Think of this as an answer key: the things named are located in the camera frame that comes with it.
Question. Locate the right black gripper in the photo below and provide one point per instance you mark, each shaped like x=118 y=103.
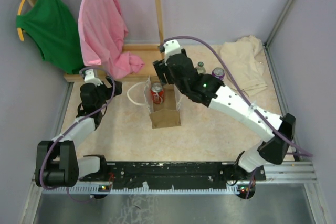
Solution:
x=162 y=70

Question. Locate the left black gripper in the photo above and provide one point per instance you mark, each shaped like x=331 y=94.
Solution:
x=108 y=89

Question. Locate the clear green-cap bottle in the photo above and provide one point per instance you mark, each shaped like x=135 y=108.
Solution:
x=200 y=67

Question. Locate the red soda can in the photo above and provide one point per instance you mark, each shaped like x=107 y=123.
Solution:
x=157 y=92

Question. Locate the purple soda can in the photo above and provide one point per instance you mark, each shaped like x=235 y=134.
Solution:
x=218 y=72

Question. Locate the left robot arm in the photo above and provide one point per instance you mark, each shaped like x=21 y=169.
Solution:
x=57 y=164

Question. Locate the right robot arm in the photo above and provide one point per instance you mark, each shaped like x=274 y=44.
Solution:
x=213 y=93

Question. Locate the wooden clothes rack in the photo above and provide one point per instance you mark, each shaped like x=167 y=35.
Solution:
x=144 y=21

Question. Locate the pink t-shirt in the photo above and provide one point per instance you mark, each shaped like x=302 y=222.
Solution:
x=102 y=31

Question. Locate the beige folded cloth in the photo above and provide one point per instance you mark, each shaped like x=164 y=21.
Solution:
x=240 y=59

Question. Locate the green tank top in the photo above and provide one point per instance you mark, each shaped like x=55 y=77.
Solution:
x=51 y=25

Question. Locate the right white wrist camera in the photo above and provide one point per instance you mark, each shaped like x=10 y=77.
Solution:
x=170 y=48

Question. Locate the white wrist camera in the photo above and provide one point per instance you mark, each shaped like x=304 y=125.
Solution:
x=170 y=48
x=90 y=76

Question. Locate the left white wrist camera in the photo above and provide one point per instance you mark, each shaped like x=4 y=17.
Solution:
x=90 y=76

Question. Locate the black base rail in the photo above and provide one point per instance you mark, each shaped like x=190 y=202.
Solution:
x=172 y=176

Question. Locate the aluminium frame rail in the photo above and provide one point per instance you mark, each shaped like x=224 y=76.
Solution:
x=286 y=173

